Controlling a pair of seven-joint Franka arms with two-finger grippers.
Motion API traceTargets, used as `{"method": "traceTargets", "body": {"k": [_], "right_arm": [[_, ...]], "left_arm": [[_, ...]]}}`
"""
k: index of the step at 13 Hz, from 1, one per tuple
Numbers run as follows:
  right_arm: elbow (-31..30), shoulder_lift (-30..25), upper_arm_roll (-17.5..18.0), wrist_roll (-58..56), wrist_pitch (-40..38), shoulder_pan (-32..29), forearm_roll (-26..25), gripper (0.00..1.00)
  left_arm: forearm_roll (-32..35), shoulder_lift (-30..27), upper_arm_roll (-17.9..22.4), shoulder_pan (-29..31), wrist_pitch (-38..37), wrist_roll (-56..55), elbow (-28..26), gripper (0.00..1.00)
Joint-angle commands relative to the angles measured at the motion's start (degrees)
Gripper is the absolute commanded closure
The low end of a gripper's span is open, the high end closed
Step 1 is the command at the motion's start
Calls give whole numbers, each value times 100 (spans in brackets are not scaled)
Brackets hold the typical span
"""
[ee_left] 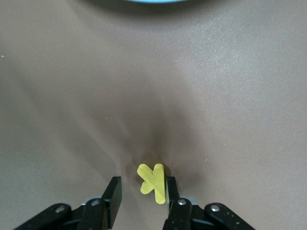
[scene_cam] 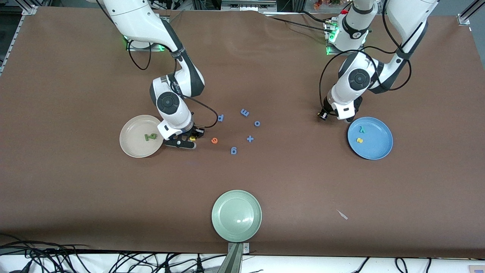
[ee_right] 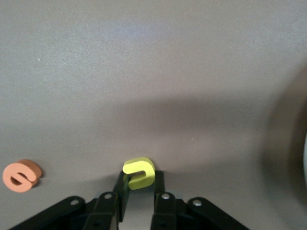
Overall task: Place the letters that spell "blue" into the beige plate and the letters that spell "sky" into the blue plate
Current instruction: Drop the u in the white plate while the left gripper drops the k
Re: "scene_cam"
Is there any beige round plate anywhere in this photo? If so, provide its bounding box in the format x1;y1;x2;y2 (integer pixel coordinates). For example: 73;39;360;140
119;115;165;158

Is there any black cable on mat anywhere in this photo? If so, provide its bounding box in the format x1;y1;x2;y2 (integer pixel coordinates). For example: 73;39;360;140
263;14;328;40

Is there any brown table cover mat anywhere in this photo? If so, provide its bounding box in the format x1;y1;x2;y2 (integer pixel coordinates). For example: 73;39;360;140
0;7;485;258

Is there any aluminium background frame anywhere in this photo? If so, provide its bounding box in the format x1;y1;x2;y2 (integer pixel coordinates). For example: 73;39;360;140
191;0;304;12

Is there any aluminium corner profile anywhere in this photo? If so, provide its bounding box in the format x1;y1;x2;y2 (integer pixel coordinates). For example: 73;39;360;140
457;0;485;26

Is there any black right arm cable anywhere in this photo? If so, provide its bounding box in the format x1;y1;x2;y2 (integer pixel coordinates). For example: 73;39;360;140
128;38;219;129

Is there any pale green round plate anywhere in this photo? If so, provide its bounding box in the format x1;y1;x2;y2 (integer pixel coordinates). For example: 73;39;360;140
211;190;263;243

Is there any aluminium side rail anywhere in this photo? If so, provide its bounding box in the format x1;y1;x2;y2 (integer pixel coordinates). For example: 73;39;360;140
0;15;19;76

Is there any grey metal base plate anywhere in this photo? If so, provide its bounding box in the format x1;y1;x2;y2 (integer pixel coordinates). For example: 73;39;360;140
327;45;366;56
126;38;166;52

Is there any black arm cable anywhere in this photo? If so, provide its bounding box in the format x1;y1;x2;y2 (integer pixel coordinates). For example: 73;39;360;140
319;0;412;114
128;38;219;129

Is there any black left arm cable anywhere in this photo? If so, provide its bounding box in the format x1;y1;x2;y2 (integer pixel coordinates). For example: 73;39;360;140
319;0;412;114

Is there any grey metal camera post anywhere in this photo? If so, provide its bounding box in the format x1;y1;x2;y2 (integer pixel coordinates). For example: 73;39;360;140
226;243;250;273

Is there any black cable tangle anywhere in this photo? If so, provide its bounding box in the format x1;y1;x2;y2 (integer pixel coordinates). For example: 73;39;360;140
0;233;228;273

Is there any blue round plate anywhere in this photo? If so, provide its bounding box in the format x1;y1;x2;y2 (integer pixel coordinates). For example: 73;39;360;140
347;117;393;160

